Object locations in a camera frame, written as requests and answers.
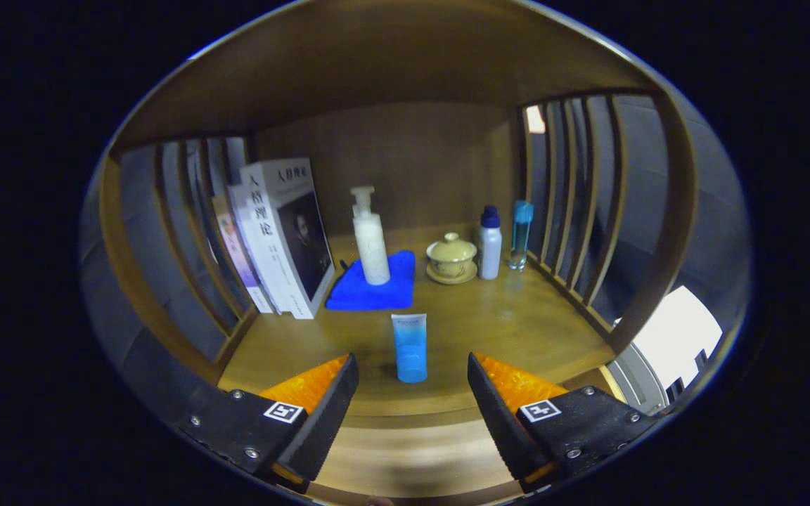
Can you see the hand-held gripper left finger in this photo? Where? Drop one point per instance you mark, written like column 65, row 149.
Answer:
column 328, row 418

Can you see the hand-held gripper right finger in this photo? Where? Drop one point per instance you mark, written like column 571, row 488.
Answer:
column 500, row 418

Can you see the wooden drawer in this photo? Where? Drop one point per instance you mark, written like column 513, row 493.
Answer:
column 405, row 457

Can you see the blue and white tube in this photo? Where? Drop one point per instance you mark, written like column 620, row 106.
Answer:
column 410, row 348

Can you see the wooden countertop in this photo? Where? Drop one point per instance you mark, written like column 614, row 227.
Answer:
column 482, row 330

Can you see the wooden cabinet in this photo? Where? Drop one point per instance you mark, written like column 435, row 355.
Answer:
column 405, row 154

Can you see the blue folded cloth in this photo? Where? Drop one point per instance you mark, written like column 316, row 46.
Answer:
column 370, row 295

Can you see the beige saucer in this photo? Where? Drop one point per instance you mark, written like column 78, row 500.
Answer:
column 451, row 280

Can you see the beige lidded tea cup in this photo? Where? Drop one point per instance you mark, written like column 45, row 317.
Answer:
column 451, row 256

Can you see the white bottle with dark cap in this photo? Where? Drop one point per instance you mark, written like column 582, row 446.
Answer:
column 490, row 246

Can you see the white pump bottle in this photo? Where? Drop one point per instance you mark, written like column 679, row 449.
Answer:
column 371, row 246

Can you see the clear blue bottle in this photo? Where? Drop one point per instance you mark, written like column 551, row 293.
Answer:
column 519, row 239

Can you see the thick white book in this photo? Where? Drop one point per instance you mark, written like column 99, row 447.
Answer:
column 271, row 239

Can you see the purple book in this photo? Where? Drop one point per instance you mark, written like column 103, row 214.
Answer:
column 231, row 242

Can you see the thin white book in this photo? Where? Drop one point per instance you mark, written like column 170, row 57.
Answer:
column 245, row 235

